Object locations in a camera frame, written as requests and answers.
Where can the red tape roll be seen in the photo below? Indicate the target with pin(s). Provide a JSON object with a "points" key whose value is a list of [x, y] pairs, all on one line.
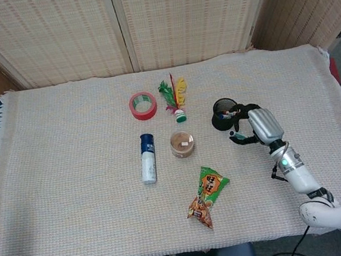
{"points": [[144, 116]]}

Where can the green orange snack bag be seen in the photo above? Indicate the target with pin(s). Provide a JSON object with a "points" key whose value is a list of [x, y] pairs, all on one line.
{"points": [[211, 183]]}

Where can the blue-capped white marker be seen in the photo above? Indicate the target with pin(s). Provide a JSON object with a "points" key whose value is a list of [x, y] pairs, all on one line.
{"points": [[221, 115]]}

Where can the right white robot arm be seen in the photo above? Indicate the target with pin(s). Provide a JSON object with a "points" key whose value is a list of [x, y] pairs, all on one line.
{"points": [[298, 176]]}

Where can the clear plastic jar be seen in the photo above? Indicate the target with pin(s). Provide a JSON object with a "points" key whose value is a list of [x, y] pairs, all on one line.
{"points": [[183, 150]]}

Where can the red-capped white marker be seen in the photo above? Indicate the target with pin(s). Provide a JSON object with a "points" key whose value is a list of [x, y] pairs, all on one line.
{"points": [[229, 113]]}

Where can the beige woven tablecloth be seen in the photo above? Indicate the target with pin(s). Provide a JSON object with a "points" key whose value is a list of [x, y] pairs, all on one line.
{"points": [[71, 199]]}

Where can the colourful feather shuttlecock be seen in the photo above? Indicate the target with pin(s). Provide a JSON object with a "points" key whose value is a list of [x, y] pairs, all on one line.
{"points": [[181, 117]]}

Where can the black mesh pen holder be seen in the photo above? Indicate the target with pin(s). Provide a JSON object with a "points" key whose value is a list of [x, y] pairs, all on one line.
{"points": [[220, 124]]}

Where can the white bottle with blue cap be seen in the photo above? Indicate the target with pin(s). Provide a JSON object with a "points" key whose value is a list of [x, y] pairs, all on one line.
{"points": [[148, 167]]}

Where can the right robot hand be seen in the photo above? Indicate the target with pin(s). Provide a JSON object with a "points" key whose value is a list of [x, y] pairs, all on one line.
{"points": [[266, 126]]}

